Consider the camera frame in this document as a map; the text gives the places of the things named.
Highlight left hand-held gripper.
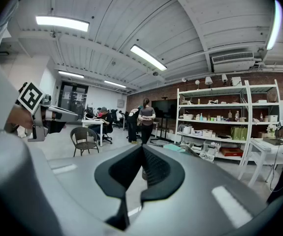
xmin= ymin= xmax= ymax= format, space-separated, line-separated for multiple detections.
xmin=17 ymin=81 xmax=79 ymax=142

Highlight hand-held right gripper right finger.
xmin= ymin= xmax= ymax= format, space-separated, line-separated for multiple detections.
xmin=131 ymin=144 xmax=268 ymax=236

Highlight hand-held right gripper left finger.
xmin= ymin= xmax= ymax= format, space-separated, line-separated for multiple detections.
xmin=31 ymin=144 xmax=143 ymax=236

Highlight person's left forearm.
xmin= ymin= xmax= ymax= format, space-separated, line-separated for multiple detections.
xmin=6 ymin=104 xmax=35 ymax=130

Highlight light teal cloth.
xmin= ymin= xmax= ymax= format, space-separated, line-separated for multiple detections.
xmin=162 ymin=143 xmax=187 ymax=153

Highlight flat red box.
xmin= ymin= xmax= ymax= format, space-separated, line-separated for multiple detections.
xmin=220 ymin=147 xmax=244 ymax=157

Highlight dark glass double door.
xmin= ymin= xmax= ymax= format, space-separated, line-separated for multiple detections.
xmin=57 ymin=81 xmax=89 ymax=125

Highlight white office desk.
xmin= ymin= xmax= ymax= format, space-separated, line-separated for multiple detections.
xmin=81 ymin=118 xmax=105 ymax=148

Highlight dark wicker round chair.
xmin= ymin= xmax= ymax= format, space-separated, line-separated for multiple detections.
xmin=69 ymin=126 xmax=100 ymax=157

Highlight long ceiling light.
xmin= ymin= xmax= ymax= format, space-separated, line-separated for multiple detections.
xmin=35 ymin=15 xmax=90 ymax=33
xmin=58 ymin=70 xmax=85 ymax=79
xmin=266 ymin=0 xmax=283 ymax=51
xmin=130 ymin=44 xmax=168 ymax=71
xmin=103 ymin=80 xmax=127 ymax=89

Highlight green paper bags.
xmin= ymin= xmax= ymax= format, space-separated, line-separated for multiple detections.
xmin=231 ymin=126 xmax=249 ymax=142

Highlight white side table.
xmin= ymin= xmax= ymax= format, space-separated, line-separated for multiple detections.
xmin=238 ymin=137 xmax=283 ymax=188

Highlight white flower vase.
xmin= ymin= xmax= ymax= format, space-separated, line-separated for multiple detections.
xmin=266 ymin=123 xmax=278 ymax=139

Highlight white metal shelf unit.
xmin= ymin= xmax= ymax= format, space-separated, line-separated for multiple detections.
xmin=174 ymin=79 xmax=283 ymax=167

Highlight white ceiling air conditioner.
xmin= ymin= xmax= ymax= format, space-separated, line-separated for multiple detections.
xmin=210 ymin=51 xmax=256 ymax=74

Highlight black wall screen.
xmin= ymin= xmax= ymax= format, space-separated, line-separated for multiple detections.
xmin=151 ymin=98 xmax=179 ymax=119

